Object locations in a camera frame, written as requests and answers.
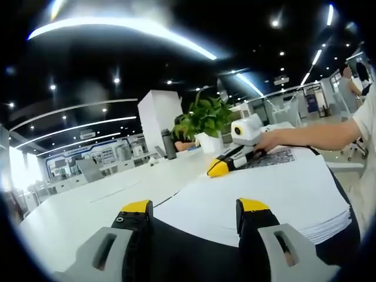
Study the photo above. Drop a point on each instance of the grey upright panel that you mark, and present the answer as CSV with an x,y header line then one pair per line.
x,y
89,171

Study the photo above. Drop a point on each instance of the person's right hand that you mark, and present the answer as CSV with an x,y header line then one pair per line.
x,y
271,141

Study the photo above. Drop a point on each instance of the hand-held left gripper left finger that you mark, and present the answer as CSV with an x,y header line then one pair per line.
x,y
132,220

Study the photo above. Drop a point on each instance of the small white table object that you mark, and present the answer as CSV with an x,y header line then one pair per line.
x,y
152,161

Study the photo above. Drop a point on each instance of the dark grey water bottle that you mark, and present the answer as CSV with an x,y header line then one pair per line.
x,y
169,147

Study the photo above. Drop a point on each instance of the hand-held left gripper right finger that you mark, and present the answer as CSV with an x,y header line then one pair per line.
x,y
258,223

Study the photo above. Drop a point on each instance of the white square pillar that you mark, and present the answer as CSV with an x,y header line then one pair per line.
x,y
155,117

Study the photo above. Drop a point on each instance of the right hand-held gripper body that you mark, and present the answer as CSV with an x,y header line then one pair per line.
x,y
248,130

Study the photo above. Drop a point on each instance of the curved ceiling light strip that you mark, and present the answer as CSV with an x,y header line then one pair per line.
x,y
117,23

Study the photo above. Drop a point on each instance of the white ceiling projector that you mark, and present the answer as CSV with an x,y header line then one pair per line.
x,y
281,80

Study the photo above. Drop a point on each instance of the green plant in white pot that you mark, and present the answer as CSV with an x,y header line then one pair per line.
x,y
205,117

